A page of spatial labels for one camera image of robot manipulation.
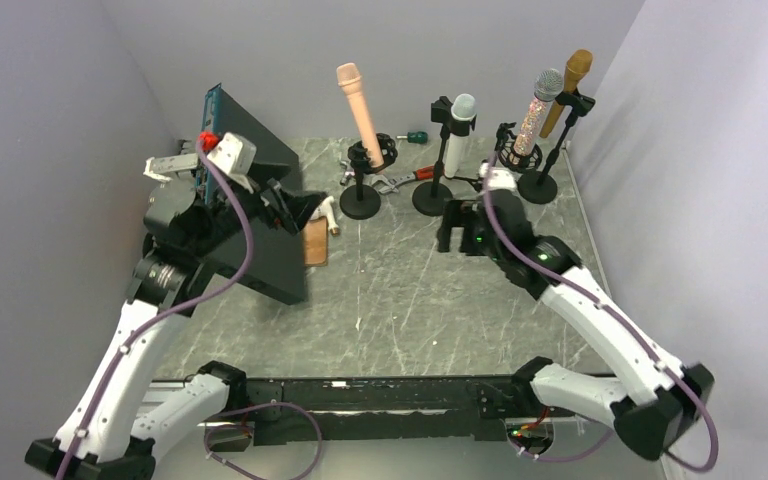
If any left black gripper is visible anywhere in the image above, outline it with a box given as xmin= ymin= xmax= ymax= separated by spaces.
xmin=189 ymin=160 xmax=326 ymax=259

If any black clip round-base stand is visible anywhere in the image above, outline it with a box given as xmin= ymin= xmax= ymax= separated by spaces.
xmin=412 ymin=96 xmax=454 ymax=217

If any black tripod shock-mount stand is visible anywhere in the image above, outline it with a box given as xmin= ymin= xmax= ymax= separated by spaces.
xmin=479 ymin=122 xmax=543 ymax=174

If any white microphone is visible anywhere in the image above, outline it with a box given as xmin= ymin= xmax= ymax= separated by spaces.
xmin=443 ymin=93 xmax=476 ymax=178

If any pink microphone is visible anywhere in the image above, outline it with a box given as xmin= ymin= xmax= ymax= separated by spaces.
xmin=336 ymin=63 xmax=384 ymax=168

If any glitter microphone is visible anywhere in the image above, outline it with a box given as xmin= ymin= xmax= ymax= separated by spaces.
xmin=513 ymin=68 xmax=564 ymax=157

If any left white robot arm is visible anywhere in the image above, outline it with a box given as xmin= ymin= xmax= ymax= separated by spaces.
xmin=24 ymin=179 xmax=325 ymax=479

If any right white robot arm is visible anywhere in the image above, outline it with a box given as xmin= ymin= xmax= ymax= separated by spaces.
xmin=437 ymin=189 xmax=719 ymax=472

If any tall black mic stand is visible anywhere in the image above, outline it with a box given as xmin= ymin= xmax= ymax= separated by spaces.
xmin=517 ymin=89 xmax=596 ymax=205

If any gold microphone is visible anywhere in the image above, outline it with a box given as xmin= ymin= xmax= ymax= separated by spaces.
xmin=539 ymin=49 xmax=593 ymax=139

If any white pipe fitting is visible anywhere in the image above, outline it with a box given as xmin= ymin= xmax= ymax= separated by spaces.
xmin=310 ymin=196 xmax=341 ymax=236

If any wooden board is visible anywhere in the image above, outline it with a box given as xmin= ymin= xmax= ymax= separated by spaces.
xmin=303 ymin=218 xmax=329 ymax=267

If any black shock-mount round-base stand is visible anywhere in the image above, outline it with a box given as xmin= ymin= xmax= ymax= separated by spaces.
xmin=339 ymin=133 xmax=398 ymax=220

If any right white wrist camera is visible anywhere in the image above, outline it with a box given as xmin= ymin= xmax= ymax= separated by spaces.
xmin=478 ymin=163 xmax=517 ymax=192

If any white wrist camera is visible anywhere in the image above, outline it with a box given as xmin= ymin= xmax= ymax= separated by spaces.
xmin=478 ymin=163 xmax=517 ymax=192
xmin=207 ymin=132 xmax=257 ymax=182

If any blue network switch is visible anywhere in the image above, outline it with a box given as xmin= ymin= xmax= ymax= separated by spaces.
xmin=202 ymin=85 xmax=307 ymax=305

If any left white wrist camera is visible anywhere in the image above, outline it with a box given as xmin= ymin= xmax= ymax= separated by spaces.
xmin=207 ymin=132 xmax=257 ymax=182

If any red handled adjustable wrench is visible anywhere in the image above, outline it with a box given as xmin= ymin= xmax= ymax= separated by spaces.
xmin=339 ymin=160 xmax=434 ymax=195

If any green handled screwdriver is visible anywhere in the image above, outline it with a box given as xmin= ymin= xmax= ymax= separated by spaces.
xmin=395 ymin=131 xmax=429 ymax=145

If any white bracket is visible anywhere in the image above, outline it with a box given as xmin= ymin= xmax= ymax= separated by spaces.
xmin=143 ymin=153 xmax=200 ymax=183

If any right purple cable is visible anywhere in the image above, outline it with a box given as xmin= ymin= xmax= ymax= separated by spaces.
xmin=479 ymin=153 xmax=720 ymax=474

